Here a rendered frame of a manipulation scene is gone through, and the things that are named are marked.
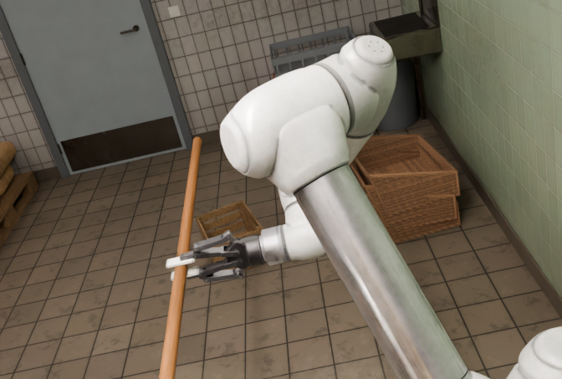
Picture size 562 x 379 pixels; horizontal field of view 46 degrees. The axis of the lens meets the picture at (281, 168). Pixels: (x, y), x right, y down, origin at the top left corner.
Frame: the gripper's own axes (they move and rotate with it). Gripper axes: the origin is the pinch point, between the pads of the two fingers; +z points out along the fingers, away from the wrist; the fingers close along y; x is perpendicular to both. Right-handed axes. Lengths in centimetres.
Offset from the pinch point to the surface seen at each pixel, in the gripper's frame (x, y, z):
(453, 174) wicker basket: 173, 90, -108
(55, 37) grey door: 364, 5, 129
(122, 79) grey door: 364, 49, 92
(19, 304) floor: 188, 118, 150
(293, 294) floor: 141, 119, -12
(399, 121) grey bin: 307, 112, -105
